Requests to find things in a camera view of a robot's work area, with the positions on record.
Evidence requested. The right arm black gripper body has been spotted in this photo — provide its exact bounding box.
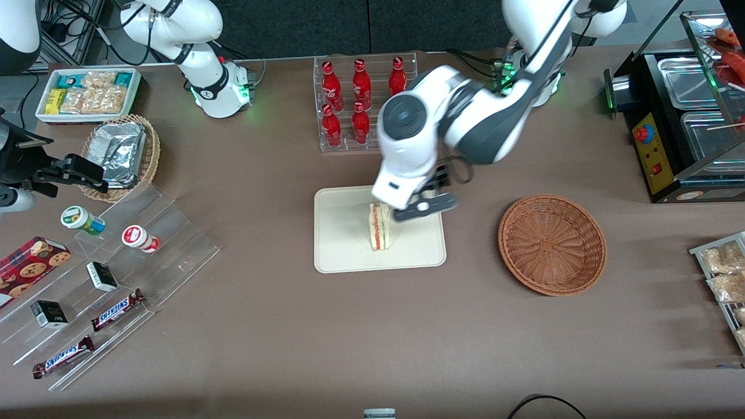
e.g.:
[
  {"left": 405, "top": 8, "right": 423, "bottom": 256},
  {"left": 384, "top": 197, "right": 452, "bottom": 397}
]
[{"left": 0, "top": 115, "right": 53, "bottom": 188}]

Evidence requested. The triangle sandwich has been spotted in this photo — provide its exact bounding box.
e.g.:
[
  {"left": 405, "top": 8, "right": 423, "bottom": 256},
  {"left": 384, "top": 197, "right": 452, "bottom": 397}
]
[{"left": 368, "top": 201, "right": 392, "bottom": 252}]

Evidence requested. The white snack tray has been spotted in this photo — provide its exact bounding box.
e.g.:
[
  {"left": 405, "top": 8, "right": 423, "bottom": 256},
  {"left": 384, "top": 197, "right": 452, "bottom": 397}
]
[{"left": 36, "top": 68, "right": 142, "bottom": 125}]

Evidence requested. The tan wicker basket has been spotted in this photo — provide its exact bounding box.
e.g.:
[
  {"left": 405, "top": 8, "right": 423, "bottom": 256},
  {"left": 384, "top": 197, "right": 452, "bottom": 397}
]
[{"left": 79, "top": 115, "right": 161, "bottom": 203}]

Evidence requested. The cream plastic tray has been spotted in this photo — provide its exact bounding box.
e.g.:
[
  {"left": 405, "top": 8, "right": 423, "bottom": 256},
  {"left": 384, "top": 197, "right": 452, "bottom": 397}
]
[{"left": 314, "top": 185, "right": 447, "bottom": 274}]

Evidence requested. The brown round wicker basket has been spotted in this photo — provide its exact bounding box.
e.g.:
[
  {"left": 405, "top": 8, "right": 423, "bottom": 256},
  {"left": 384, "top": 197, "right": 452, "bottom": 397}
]
[{"left": 498, "top": 194, "right": 607, "bottom": 297}]

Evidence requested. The grey snack tray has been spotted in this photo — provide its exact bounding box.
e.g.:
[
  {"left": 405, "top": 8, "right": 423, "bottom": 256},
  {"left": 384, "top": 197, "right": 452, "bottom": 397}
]
[{"left": 690, "top": 232, "right": 745, "bottom": 356}]

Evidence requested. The green lid cup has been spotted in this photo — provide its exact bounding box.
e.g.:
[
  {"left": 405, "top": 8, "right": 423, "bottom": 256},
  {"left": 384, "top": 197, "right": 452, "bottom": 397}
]
[{"left": 61, "top": 205, "right": 107, "bottom": 236}]

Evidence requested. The silver foil package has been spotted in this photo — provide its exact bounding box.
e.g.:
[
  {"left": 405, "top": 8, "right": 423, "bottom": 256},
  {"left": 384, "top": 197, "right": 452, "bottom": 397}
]
[{"left": 87, "top": 122, "right": 146, "bottom": 188}]

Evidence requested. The clear acrylic bottle rack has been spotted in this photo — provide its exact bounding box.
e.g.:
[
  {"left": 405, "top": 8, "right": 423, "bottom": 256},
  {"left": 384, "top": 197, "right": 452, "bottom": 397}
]
[{"left": 313, "top": 52, "right": 418, "bottom": 153}]

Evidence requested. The red lid cup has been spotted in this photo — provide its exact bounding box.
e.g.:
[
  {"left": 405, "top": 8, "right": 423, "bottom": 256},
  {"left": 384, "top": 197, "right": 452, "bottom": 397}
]
[{"left": 122, "top": 225, "right": 160, "bottom": 253}]

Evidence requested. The clear bag of biscuits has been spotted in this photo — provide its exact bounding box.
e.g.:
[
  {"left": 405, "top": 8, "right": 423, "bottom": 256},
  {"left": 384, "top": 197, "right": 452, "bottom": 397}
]
[
  {"left": 93, "top": 86, "right": 129, "bottom": 115},
  {"left": 61, "top": 87, "right": 97, "bottom": 115},
  {"left": 81, "top": 71, "right": 117, "bottom": 89}
]

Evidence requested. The red cola bottle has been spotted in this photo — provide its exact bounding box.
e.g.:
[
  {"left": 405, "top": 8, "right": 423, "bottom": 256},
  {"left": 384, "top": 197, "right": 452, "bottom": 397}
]
[
  {"left": 389, "top": 56, "right": 407, "bottom": 97},
  {"left": 352, "top": 58, "right": 372, "bottom": 110},
  {"left": 321, "top": 61, "right": 344, "bottom": 112},
  {"left": 352, "top": 102, "right": 371, "bottom": 144},
  {"left": 322, "top": 104, "right": 343, "bottom": 147}
]

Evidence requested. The small black box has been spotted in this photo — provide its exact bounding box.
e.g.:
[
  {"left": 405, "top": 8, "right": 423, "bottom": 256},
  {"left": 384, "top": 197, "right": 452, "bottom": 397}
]
[
  {"left": 86, "top": 261, "right": 119, "bottom": 292},
  {"left": 31, "top": 300, "right": 69, "bottom": 329}
]

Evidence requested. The clear acrylic stepped display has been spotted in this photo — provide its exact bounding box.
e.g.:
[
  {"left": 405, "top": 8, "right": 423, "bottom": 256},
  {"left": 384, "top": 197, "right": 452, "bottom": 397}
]
[{"left": 0, "top": 183, "right": 221, "bottom": 390}]

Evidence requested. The red cookie box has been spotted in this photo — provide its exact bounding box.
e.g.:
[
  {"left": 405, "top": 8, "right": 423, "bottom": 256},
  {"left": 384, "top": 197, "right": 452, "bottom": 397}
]
[{"left": 0, "top": 236, "right": 72, "bottom": 309}]

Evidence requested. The brown snickers bar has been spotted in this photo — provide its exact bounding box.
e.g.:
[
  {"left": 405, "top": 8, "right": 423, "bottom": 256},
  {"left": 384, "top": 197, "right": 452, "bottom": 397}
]
[
  {"left": 33, "top": 336, "right": 95, "bottom": 379},
  {"left": 91, "top": 289, "right": 145, "bottom": 332}
]

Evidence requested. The black food warmer yellow panel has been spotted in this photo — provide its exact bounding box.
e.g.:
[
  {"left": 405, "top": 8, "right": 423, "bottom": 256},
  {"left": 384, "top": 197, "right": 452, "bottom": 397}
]
[{"left": 604, "top": 10, "right": 745, "bottom": 204}]

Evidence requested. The steel food warmer pan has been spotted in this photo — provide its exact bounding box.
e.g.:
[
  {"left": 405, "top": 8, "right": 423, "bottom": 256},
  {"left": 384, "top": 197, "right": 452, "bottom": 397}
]
[
  {"left": 658, "top": 56, "right": 734, "bottom": 111},
  {"left": 680, "top": 111, "right": 745, "bottom": 175}
]

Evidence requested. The red sausage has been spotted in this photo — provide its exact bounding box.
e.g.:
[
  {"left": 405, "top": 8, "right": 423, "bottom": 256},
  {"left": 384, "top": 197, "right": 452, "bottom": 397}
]
[{"left": 713, "top": 27, "right": 745, "bottom": 88}]

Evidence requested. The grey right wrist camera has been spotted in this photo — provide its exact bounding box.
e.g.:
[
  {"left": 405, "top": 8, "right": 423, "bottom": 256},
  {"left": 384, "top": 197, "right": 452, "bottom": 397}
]
[{"left": 0, "top": 187, "right": 37, "bottom": 214}]

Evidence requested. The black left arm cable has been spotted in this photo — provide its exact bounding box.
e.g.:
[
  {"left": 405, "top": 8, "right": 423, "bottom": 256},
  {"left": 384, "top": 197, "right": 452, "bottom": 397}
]
[{"left": 437, "top": 0, "right": 618, "bottom": 186}]

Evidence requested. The black base cable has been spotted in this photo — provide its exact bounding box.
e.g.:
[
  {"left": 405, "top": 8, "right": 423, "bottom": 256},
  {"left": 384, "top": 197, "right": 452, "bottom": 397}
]
[
  {"left": 460, "top": 58, "right": 501, "bottom": 80},
  {"left": 447, "top": 49, "right": 501, "bottom": 69}
]

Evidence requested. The grey metal frame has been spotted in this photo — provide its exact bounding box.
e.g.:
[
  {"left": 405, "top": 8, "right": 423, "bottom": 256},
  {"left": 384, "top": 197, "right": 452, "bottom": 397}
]
[{"left": 35, "top": 0, "right": 109, "bottom": 70}]

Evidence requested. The black looped floor cable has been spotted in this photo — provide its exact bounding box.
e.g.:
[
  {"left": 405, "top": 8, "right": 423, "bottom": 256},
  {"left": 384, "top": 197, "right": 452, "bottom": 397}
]
[{"left": 506, "top": 394, "right": 588, "bottom": 419}]

